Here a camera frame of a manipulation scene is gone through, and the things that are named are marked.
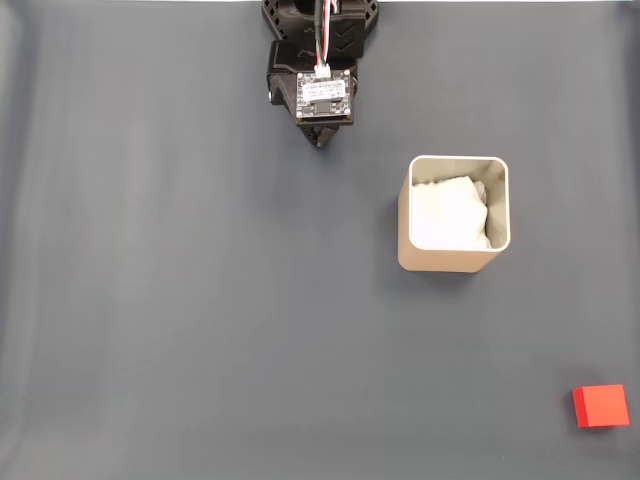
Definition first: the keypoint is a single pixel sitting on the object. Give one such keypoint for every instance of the red cube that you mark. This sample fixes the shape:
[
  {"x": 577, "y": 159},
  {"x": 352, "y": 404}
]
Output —
[{"x": 602, "y": 406}]

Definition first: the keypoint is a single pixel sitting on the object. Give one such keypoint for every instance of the beige square box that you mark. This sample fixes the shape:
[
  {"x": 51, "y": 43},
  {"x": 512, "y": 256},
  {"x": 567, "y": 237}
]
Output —
[{"x": 440, "y": 260}]

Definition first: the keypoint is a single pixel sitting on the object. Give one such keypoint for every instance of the white crumpled tissue paper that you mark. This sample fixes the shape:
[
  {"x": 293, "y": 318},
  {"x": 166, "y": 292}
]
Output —
[{"x": 445, "y": 215}]

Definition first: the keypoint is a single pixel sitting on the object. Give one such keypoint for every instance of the camera circuit board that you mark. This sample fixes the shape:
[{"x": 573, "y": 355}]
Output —
[{"x": 324, "y": 95}]

